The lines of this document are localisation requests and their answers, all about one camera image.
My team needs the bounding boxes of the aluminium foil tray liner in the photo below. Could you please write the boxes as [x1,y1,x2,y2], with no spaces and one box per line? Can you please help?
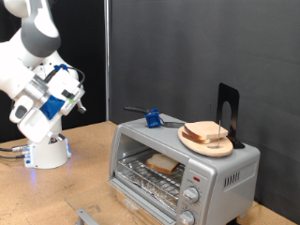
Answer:
[120,168,179,210]

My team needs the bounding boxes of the silver toaster oven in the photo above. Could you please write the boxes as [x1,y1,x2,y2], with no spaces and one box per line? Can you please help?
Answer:
[107,113,262,225]

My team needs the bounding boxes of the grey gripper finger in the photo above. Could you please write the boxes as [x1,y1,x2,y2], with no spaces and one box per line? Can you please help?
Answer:
[46,130,67,143]
[75,99,87,114]

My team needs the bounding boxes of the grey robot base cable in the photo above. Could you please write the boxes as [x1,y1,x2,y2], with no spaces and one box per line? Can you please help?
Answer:
[0,153,27,160]
[0,143,31,153]

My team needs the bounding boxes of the round wooden plate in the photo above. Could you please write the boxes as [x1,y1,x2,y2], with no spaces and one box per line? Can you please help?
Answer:
[177,126,234,158]

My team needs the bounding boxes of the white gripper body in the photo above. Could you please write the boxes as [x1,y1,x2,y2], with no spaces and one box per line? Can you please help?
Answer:
[17,68,86,143]

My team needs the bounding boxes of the vertical metal pole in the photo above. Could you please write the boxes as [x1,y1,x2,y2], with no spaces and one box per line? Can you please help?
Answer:
[103,0,111,122]

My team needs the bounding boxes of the glass oven door with handle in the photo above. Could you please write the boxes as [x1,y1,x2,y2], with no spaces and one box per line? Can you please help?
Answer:
[65,181,172,225]

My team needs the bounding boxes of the blue cable clip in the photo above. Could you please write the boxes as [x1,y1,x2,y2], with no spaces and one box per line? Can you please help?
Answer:
[53,63,69,72]

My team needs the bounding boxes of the thin metal pin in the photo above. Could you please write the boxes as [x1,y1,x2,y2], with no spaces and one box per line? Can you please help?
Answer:
[217,120,222,149]

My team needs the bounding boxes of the silver oven knob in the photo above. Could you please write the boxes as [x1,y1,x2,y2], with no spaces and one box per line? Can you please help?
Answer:
[182,186,201,204]
[178,209,196,225]

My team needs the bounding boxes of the white bread slice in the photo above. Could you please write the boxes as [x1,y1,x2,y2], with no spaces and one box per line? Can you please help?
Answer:
[181,130,214,145]
[145,153,181,175]
[183,120,230,141]

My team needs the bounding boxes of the black metal bookend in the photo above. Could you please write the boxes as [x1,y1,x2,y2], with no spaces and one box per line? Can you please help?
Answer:
[216,82,247,150]

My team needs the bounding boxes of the blue handled tongs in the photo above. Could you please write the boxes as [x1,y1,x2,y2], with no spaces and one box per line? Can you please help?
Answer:
[123,105,186,129]

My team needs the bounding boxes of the oven wire rack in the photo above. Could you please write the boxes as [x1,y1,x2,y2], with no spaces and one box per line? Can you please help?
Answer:
[116,149,186,201]

